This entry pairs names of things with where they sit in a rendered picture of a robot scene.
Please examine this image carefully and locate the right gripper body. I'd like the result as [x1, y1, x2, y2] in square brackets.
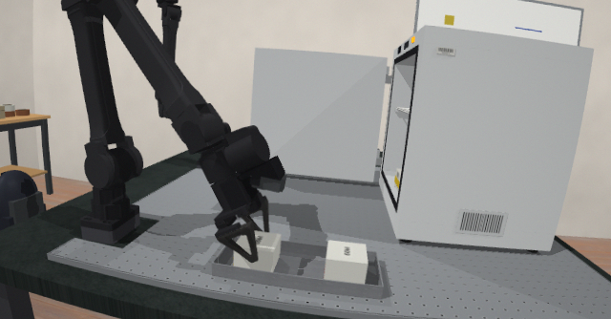
[210, 172, 267, 238]

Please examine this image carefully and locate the white cardboard cryo box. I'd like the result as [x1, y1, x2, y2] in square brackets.
[324, 240, 368, 284]

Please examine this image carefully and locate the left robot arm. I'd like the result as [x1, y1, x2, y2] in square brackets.
[155, 0, 231, 134]

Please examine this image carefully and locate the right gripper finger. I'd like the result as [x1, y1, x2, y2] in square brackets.
[217, 222, 259, 263]
[242, 199, 269, 232]

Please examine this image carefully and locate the beige cardboard box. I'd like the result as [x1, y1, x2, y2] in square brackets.
[394, 168, 402, 192]

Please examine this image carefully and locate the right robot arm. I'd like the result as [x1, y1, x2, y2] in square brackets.
[61, 0, 286, 231]

